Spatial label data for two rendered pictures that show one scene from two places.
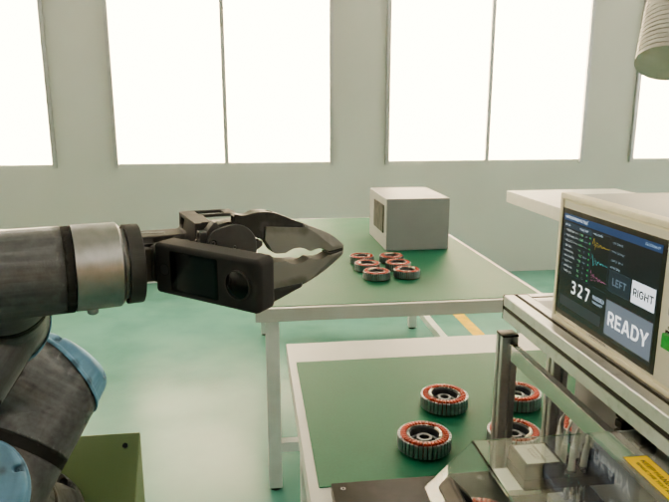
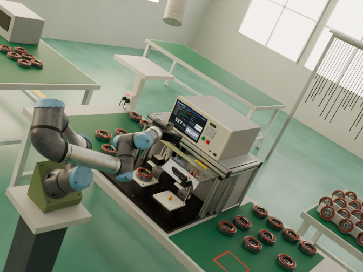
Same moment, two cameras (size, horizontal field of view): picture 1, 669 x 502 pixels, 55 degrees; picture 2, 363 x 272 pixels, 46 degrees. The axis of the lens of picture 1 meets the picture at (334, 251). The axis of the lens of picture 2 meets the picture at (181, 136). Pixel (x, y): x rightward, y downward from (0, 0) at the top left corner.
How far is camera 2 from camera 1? 1.84 m
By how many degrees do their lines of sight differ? 50
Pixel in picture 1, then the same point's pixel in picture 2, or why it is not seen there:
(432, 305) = (60, 86)
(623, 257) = (194, 118)
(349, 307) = (27, 85)
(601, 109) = not seen: outside the picture
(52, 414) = not seen: hidden behind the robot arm
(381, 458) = not seen: hidden behind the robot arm
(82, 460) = (62, 165)
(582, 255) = (181, 113)
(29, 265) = (155, 138)
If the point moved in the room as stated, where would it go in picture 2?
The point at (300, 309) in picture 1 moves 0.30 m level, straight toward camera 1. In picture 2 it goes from (6, 84) to (25, 103)
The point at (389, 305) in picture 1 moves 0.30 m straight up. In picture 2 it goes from (44, 85) to (53, 51)
